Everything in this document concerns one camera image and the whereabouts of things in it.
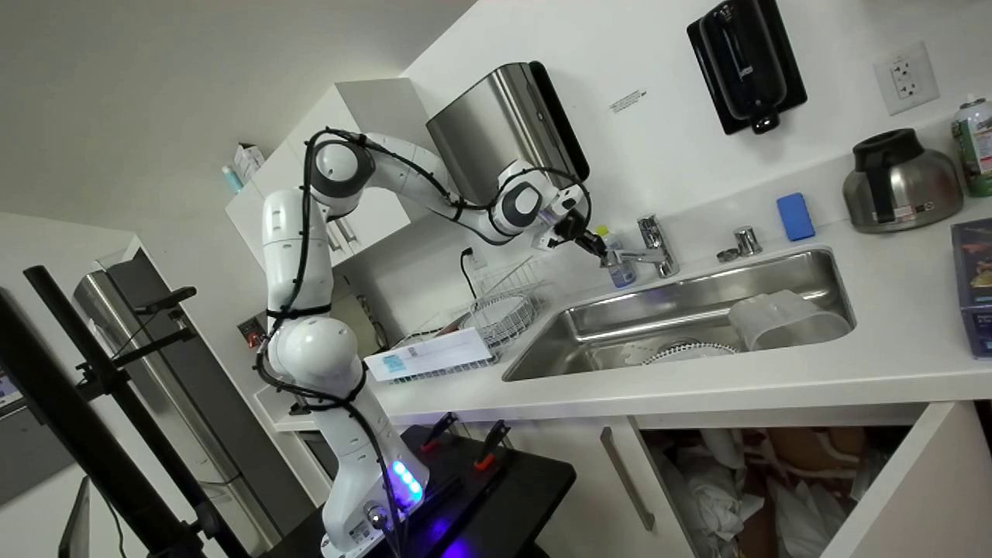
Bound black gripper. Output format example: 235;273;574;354
541;204;606;263

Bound chrome faucet spout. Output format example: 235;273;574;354
623;217;675;280

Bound chrome faucet handle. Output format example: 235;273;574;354
716;226;761;263

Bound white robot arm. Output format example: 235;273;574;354
257;126;606;558

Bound dish soap bottle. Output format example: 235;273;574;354
604;232;636;289

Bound stainless steel sink basin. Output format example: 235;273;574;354
504;247;856;380

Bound dotted plates stack in rack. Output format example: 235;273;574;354
470;293;537;346

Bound steel paper towel dispenser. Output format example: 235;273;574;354
428;61;588;204

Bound white foil box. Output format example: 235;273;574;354
364;327;491;380

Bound white bowl in sink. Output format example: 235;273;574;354
729;290;849;350

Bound blue sponge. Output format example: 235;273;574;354
774;191;815;242

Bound black soap dispenser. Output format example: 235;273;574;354
684;0;807;132

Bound steel coffee carafe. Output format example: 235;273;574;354
842;126;964;237

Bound blue box on counter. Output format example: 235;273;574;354
951;217;992;357

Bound green bottle on counter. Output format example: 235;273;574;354
951;97;992;199

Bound open white cabinet door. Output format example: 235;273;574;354
820;403;992;558

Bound stainless steel refrigerator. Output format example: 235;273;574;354
75;251;314;552

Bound white wire dish rack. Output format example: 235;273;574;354
402;251;548;344

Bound red handled clamp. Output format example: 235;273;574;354
470;418;511;474
419;411;458;454

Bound white upper wall cabinet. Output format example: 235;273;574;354
222;73;444;273

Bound white wall outlet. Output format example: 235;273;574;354
873;42;939;116

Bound black camera tripod stand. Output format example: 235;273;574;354
0;265;250;558

